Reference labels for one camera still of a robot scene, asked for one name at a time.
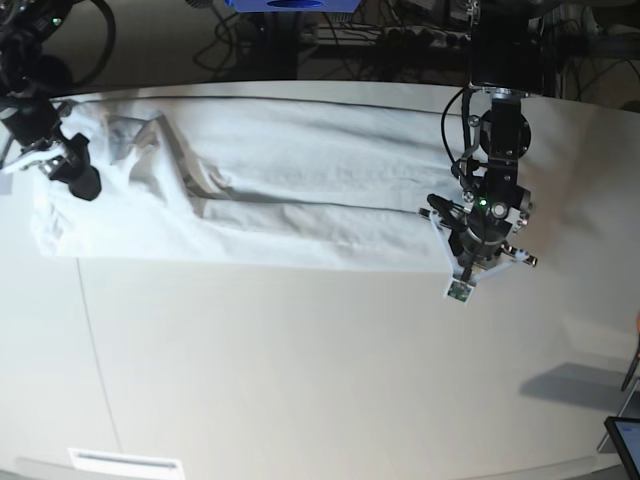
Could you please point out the white T-shirt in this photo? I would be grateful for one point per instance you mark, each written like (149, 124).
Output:
(251, 181)

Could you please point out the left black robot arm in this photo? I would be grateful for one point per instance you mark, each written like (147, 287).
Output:
(494, 142)

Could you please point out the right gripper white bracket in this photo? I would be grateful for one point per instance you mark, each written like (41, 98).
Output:
(35, 140)

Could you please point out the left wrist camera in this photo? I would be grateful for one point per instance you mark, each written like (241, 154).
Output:
(459, 290)

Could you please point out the blue box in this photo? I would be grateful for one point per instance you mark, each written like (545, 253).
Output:
(326, 6)

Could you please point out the white label strip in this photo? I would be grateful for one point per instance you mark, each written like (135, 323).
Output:
(141, 467)

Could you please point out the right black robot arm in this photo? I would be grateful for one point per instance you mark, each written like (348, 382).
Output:
(30, 79)

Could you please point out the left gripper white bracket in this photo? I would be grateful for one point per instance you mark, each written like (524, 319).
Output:
(475, 237)

